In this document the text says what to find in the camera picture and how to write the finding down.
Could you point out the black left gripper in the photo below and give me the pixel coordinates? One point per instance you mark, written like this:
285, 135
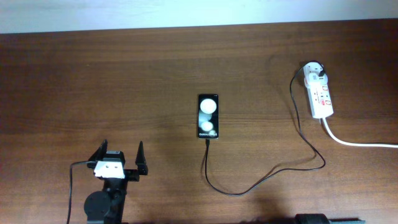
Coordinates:
134, 174

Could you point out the black Galaxy smartphone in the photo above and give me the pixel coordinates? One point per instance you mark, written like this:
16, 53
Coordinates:
208, 116

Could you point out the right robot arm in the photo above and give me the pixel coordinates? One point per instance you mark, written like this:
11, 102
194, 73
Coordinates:
319, 218

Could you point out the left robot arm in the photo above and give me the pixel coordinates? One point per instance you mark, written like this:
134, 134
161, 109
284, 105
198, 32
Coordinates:
107, 205

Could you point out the white USB charger plug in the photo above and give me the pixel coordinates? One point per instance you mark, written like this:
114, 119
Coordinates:
314, 74

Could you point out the white power strip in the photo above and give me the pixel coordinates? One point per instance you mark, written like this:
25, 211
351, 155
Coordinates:
319, 96

